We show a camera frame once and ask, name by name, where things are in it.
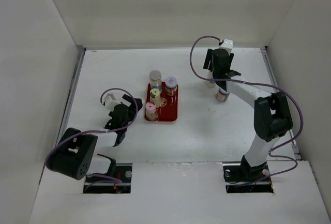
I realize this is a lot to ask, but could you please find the yellow cap spice bottle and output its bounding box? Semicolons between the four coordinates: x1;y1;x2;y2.
149;88;161;108

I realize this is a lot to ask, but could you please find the pink cap spice bottle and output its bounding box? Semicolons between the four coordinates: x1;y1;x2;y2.
145;102;158;121

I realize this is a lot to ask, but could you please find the tall bottle silver cap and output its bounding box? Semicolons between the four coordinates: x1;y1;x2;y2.
205;71;216;88

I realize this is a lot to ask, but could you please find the tall bottle grey cap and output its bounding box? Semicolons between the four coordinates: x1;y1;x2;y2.
149;70;162;93

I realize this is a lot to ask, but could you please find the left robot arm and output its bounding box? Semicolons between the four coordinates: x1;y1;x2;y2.
45;94;143;182

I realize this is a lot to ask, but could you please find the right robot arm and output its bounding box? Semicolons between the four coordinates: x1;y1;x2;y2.
203;48;293;183

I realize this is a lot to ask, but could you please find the red lacquer tray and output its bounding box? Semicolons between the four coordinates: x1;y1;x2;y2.
154;81;179;123

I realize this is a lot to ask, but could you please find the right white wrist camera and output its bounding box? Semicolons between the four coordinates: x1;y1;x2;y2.
219;39;233;54

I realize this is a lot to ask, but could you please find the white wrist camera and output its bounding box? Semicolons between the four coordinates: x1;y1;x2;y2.
102;93;121;111
219;39;233;54

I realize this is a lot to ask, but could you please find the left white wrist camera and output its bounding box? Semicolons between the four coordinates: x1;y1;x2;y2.
102;93;121;111

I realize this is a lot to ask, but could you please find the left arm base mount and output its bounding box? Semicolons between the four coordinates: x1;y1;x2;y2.
83;154;133;194

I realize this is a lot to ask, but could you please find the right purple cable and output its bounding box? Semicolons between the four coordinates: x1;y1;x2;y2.
190;35;304;186

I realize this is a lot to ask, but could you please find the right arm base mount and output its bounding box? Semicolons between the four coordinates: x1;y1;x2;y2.
223;163;274;193

